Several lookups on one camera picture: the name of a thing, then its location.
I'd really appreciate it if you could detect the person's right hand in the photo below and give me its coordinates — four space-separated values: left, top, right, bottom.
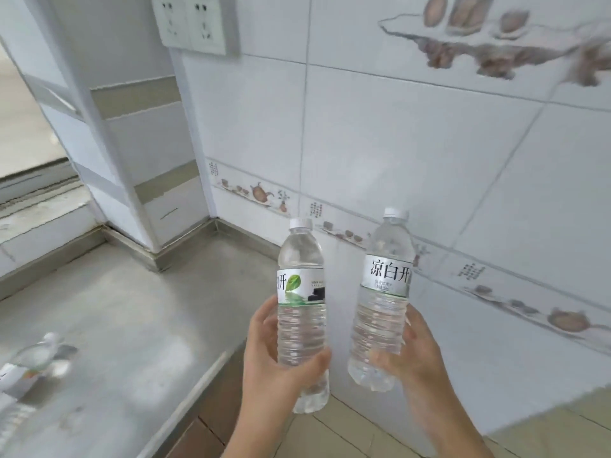
369 305 460 416

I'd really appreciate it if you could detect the person's left hand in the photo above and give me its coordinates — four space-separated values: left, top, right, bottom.
242 295 333 414

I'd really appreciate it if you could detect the clear plastic water bottle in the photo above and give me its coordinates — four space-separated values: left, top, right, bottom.
276 217 331 415
347 208 415 393
0 332 80 441

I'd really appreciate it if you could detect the person's right forearm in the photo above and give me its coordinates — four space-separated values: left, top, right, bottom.
408 401 498 458

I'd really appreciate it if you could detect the person's left forearm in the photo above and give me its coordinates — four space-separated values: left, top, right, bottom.
223 403 299 458

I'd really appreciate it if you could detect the white wall socket panel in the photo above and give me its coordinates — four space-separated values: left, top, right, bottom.
151 0 193 49
188 0 240 57

